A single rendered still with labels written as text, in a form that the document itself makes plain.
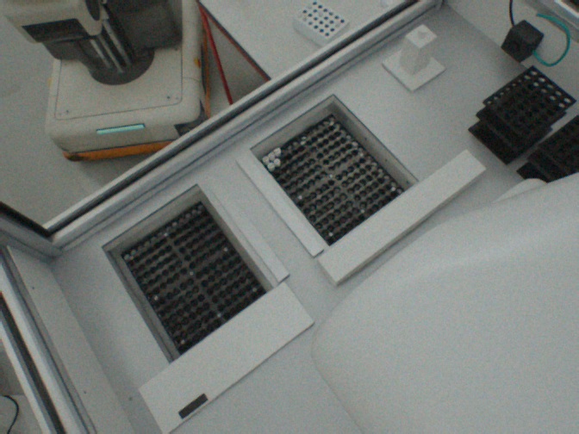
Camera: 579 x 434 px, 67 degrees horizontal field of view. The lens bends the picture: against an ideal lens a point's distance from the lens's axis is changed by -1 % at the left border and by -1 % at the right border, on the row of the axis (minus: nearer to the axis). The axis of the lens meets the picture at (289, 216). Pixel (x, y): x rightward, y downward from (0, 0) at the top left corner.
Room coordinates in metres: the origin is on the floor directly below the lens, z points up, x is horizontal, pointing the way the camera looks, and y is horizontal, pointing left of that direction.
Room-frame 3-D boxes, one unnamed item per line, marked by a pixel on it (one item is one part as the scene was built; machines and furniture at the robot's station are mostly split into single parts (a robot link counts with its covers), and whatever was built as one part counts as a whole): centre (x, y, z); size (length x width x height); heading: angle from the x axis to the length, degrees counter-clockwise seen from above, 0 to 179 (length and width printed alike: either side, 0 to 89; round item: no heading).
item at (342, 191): (0.38, -0.09, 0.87); 0.22 x 0.18 x 0.06; 26
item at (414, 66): (0.55, -0.29, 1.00); 0.09 x 0.08 x 0.10; 26
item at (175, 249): (0.24, 0.19, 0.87); 0.22 x 0.18 x 0.06; 26
